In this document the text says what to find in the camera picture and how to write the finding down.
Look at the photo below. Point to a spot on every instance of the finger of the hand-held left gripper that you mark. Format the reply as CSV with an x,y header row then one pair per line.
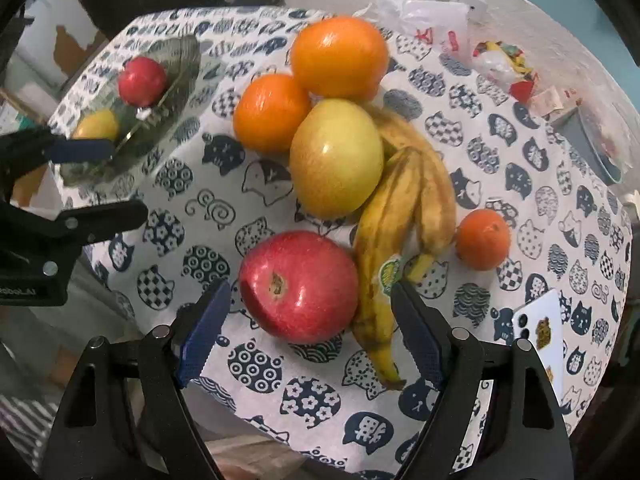
x,y
107,217
82,150

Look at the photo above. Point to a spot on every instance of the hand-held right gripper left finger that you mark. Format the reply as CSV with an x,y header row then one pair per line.
x,y
202,332

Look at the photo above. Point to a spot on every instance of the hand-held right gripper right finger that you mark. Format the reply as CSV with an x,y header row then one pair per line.
x,y
420,335

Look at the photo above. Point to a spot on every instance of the yellow-green pear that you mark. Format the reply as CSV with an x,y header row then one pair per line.
x,y
97,125

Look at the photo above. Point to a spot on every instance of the red apple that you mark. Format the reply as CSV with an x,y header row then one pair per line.
x,y
300,287
142,81

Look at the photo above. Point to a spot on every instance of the small tangerine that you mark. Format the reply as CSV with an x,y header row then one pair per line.
x,y
482,238

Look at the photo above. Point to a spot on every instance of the clear glass bowl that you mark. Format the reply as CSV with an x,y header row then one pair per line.
x,y
182,62

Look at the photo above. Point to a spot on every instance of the large orange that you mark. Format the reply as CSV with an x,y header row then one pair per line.
x,y
270,112
340,57

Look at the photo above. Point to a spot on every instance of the yellow apple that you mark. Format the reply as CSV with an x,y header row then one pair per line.
x,y
335,157

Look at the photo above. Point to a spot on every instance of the cat print tablecloth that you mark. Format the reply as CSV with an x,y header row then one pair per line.
x,y
210,240

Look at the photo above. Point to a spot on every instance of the torn white cardboard box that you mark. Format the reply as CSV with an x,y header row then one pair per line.
x,y
70,45

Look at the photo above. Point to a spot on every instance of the spotted yellow banana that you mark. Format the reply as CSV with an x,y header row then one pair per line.
x,y
387,220
440,200

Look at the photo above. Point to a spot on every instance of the white smartphone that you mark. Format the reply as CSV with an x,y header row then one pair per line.
x,y
542,320

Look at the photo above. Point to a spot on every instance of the paper banknotes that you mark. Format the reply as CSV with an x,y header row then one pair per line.
x,y
550,102

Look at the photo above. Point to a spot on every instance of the clear bag of candies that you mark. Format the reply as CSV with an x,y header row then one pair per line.
x,y
502,62

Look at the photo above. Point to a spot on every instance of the white plastic bag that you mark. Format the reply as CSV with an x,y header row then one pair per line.
x,y
425,17

